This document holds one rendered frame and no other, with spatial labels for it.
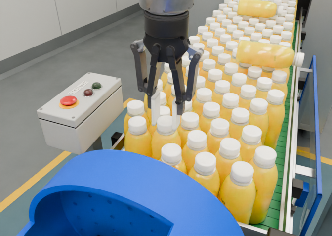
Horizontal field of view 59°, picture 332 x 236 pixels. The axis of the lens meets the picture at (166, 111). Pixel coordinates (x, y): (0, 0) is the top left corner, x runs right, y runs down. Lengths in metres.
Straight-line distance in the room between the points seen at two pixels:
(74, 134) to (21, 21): 3.06
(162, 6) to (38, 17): 3.36
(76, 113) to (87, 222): 0.26
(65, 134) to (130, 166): 0.38
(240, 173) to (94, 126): 0.35
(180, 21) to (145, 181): 0.27
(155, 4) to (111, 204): 0.29
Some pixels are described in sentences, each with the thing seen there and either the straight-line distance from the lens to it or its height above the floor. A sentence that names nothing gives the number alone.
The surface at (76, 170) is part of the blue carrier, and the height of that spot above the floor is 1.22.
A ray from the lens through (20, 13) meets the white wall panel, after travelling 3.65.
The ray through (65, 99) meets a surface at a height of 1.11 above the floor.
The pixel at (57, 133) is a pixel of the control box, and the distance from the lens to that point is 0.70.
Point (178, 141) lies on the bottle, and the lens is 0.63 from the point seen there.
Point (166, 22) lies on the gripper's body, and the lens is 0.48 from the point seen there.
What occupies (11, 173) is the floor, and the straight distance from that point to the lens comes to 2.27.
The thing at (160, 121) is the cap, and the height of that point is 1.10.
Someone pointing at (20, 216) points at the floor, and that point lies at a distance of 1.99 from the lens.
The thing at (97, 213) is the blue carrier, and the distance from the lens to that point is 0.46.
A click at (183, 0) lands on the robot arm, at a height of 1.35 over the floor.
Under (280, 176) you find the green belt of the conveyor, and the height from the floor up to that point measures 0.90.
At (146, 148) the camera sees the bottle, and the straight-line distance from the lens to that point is 0.66.
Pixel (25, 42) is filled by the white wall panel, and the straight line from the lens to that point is 3.72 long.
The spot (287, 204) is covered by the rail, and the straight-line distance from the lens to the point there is 0.66.
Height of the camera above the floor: 1.46
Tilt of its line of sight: 34 degrees down
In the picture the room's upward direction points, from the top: straight up
